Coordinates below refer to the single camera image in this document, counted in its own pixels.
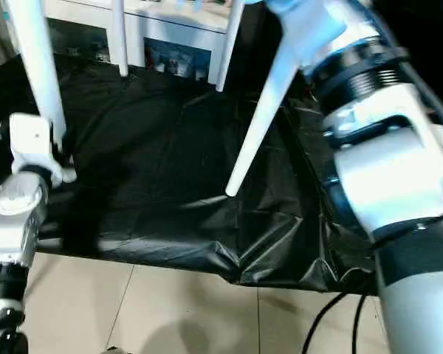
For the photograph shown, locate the black shiny mat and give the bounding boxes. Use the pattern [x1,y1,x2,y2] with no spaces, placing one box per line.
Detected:
[0,51,443,296]

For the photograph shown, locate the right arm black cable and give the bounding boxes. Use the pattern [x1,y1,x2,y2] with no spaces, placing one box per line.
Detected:
[383,21,443,126]

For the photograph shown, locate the white glass-door cabinet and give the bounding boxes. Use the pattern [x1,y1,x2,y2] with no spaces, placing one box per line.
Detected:
[40,0,244,89]

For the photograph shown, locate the black floor cable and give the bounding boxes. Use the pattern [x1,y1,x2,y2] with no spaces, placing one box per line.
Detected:
[348,291,368,354]

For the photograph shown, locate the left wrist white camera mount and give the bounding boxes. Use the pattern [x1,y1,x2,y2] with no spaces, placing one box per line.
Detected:
[7,113,78,187]

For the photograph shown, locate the white plastic table leg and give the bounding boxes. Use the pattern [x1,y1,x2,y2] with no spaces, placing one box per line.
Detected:
[224,21,307,196]
[7,0,68,148]
[214,0,244,93]
[110,0,130,77]

